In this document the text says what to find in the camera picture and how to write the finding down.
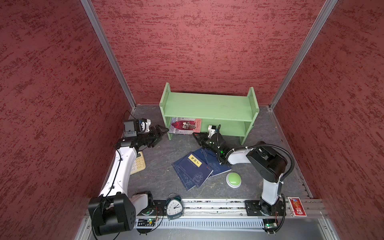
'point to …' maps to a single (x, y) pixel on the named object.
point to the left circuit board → (145, 222)
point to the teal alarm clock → (174, 208)
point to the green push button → (233, 180)
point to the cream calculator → (139, 164)
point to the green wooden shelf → (234, 114)
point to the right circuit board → (270, 225)
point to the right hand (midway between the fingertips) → (191, 136)
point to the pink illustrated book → (185, 126)
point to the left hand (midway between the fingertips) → (165, 136)
